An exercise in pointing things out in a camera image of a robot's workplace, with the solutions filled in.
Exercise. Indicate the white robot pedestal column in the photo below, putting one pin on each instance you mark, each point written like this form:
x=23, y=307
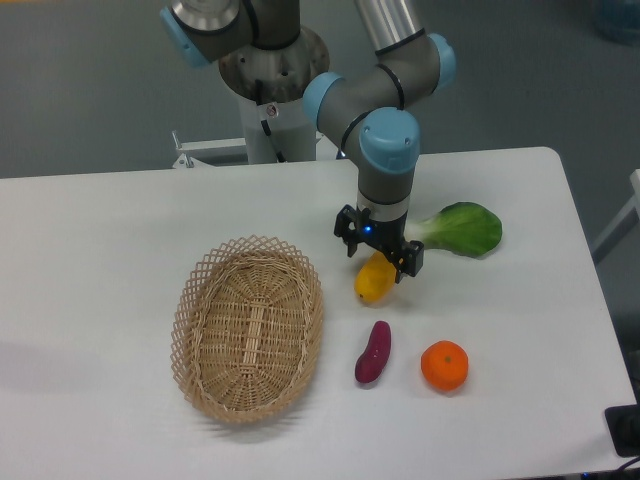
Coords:
x=277, y=131

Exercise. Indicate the purple sweet potato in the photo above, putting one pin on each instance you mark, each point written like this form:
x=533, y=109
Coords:
x=373, y=360

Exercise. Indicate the white metal base frame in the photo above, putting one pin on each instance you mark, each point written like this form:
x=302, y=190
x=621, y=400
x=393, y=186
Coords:
x=234, y=152

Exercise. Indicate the white frame leg right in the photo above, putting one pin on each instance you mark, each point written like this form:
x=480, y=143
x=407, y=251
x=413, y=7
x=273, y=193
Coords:
x=619, y=226

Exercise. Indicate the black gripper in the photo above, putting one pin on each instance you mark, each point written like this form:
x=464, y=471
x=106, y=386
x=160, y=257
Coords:
x=356, y=226

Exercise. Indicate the orange mandarin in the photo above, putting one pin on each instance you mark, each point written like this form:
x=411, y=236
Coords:
x=445, y=365

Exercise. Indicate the black device at table edge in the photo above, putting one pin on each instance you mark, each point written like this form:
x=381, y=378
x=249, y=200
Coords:
x=623, y=425

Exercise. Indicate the yellow mango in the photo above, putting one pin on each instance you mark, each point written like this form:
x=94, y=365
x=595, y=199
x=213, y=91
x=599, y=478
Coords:
x=375, y=279

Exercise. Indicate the green bok choy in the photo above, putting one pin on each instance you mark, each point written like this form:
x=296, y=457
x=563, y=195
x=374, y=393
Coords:
x=464, y=228

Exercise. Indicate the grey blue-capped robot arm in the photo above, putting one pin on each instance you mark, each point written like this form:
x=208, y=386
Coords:
x=278, y=70

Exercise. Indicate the oval wicker basket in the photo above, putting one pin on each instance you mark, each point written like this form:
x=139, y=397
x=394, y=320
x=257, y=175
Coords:
x=247, y=329

